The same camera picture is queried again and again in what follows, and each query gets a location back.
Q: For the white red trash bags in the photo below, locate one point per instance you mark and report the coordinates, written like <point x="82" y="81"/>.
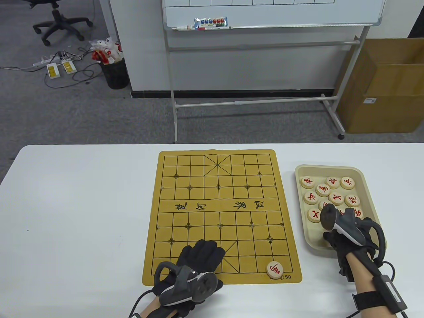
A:
<point x="106" y="49"/>

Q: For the person's right hand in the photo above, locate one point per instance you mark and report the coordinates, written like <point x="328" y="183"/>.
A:
<point x="344" y="251"/>

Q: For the cluster of wooden chess pieces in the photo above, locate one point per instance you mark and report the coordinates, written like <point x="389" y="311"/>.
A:
<point x="336" y="198"/>

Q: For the yellow chess board mat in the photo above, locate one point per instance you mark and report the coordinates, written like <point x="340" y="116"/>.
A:
<point x="198" y="185"/>

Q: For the brown cardboard box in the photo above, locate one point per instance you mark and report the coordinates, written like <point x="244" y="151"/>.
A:
<point x="381" y="109"/>

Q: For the black sensor box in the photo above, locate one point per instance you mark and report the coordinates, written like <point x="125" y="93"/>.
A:
<point x="391" y="294"/>

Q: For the whiteboard marker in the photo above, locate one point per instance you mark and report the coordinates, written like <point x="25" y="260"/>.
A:
<point x="185" y="28"/>
<point x="208" y="28"/>

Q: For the person's left hand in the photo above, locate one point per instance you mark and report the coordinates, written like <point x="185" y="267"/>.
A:
<point x="202" y="255"/>

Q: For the round red-marked chess piece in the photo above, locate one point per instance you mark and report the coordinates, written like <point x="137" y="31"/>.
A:
<point x="274" y="270"/>

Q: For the grey tracking controller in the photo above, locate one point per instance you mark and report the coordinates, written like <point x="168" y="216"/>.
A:
<point x="351" y="233"/>
<point x="207" y="286"/>

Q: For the black office chair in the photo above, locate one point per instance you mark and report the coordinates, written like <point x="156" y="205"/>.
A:
<point x="57" y="18"/>

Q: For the white yellow power adapter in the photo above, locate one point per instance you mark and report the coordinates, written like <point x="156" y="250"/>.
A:
<point x="53" y="70"/>
<point x="69" y="66"/>

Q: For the black wastebasket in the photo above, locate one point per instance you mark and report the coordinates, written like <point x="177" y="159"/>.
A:
<point x="116" y="78"/>

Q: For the pack of coloured magnets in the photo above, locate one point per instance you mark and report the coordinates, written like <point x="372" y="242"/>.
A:
<point x="211" y="22"/>

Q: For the white rolling whiteboard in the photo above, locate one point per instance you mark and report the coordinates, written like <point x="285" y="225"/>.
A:
<point x="265" y="13"/>

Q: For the white power strip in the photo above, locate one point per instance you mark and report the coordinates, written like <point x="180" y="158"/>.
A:
<point x="43" y="62"/>

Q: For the beige plastic tray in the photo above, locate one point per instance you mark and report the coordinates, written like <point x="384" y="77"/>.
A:
<point x="371" y="195"/>

